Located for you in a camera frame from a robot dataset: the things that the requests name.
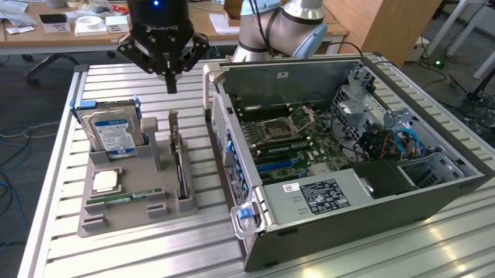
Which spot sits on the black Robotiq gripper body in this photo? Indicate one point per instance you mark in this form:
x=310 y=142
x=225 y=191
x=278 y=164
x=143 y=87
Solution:
x=161 y=17

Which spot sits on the black graphics card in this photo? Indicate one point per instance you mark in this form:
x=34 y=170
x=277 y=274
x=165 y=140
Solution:
x=182 y=173

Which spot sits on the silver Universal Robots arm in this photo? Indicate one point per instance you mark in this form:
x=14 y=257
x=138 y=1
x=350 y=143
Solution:
x=298 y=17

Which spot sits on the red packet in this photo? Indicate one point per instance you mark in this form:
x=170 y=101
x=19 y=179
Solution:
x=119 y=9

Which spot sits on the white labelled box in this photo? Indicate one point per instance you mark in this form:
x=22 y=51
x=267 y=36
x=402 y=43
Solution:
x=117 y=21

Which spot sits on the white paper stack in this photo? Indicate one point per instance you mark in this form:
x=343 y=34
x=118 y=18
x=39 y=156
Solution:
x=222 y=26

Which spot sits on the flat white box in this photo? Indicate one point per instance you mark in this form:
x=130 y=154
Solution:
x=91 y=32

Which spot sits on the white tape roll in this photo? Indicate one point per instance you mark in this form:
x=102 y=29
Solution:
x=83 y=21

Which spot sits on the small cardboard box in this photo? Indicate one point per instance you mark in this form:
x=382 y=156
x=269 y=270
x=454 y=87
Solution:
x=233 y=8

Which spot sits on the black office chair base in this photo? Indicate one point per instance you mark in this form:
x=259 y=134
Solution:
x=44 y=63

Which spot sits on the black topped white box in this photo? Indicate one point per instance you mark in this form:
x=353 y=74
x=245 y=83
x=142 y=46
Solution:
x=54 y=18

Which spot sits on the wooden office desk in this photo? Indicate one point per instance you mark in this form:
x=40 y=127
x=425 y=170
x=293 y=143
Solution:
x=338 y=29
x=39 y=40

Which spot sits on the grey cup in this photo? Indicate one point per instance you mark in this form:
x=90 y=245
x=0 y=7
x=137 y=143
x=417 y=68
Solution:
x=55 y=3

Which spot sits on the hard disk with blue carrier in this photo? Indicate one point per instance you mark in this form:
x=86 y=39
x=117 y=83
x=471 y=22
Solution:
x=112 y=130

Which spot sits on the white paper card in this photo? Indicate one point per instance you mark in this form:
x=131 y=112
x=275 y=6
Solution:
x=19 y=30

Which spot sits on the clear plastic bag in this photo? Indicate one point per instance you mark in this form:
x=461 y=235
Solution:
x=15 y=14

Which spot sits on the CPU socket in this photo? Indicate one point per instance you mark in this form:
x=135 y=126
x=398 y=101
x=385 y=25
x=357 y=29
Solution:
x=278 y=130

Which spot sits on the metal socket cover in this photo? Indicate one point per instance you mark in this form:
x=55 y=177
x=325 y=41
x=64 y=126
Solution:
x=303 y=116

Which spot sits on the green RAM stick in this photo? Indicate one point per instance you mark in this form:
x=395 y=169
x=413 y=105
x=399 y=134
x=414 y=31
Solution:
x=123 y=197
x=282 y=148

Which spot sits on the black expansion slot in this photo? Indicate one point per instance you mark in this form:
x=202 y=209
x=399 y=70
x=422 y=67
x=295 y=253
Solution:
x=274 y=157

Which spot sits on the blue expansion slot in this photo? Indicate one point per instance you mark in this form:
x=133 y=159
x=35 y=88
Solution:
x=278 y=164

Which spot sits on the silver CPU chip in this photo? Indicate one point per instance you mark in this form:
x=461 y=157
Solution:
x=106 y=181

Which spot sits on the perforated metal drive cage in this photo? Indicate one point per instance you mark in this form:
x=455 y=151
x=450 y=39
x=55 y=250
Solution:
x=355 y=113

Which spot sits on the green motherboard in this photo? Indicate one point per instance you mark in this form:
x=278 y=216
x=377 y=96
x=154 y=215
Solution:
x=321 y=150

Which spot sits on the wooden cabinet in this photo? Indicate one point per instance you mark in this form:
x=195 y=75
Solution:
x=398 y=29

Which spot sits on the grey parts rack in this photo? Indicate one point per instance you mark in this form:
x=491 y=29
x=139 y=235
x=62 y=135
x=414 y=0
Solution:
x=131 y=214

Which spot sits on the blue case latch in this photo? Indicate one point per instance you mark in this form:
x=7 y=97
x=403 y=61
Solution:
x=245 y=215

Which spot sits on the grey power supply unit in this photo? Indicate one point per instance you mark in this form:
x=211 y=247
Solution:
x=278 y=208

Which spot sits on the white control box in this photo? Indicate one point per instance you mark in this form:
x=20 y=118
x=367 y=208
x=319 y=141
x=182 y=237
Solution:
x=419 y=52

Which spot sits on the open grey PC case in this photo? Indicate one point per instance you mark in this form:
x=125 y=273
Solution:
x=349 y=231

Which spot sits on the metal disk bay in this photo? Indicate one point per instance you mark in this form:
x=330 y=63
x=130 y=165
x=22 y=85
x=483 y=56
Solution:
x=437 y=171

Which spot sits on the white table frame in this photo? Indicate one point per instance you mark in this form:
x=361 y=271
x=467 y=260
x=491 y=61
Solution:
x=486 y=66

